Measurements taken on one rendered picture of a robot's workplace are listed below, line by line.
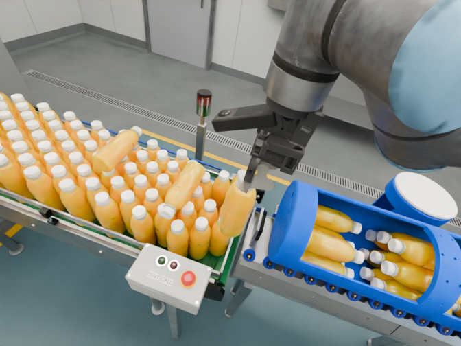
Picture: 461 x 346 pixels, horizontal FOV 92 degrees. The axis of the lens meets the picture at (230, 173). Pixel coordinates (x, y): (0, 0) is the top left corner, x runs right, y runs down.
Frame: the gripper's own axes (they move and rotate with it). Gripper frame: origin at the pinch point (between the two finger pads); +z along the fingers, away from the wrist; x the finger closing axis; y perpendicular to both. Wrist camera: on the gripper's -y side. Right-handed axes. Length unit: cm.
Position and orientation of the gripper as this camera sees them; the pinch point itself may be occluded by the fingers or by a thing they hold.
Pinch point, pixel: (246, 179)
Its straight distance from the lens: 48.0
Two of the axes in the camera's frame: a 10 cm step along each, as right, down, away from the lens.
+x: 3.1, -6.6, 6.8
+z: -1.8, 6.6, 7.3
